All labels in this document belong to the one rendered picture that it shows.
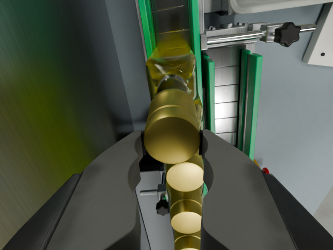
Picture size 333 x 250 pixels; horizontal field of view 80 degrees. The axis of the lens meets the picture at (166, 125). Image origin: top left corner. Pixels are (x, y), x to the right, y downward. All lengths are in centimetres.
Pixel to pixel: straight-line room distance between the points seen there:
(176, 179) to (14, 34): 18
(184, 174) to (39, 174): 12
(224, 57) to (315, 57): 26
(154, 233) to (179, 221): 53
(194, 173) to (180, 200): 5
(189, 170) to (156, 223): 54
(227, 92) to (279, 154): 36
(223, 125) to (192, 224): 30
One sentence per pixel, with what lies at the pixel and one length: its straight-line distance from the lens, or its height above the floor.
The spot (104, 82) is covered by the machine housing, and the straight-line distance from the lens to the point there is 44.
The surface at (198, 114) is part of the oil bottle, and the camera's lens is 23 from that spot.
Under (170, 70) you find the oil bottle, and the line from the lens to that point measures 21.
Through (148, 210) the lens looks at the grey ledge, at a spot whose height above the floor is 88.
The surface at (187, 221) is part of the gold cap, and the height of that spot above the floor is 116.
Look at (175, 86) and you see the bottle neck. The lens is 17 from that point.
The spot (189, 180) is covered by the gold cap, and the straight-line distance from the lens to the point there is 18.
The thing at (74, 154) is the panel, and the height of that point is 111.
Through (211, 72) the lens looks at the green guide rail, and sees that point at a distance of 34.
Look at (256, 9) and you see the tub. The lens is 48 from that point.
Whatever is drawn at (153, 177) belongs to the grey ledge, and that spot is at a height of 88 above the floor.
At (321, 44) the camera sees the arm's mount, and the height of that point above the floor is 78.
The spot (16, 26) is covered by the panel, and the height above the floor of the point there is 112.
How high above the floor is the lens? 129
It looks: 62 degrees down
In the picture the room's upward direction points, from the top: 175 degrees counter-clockwise
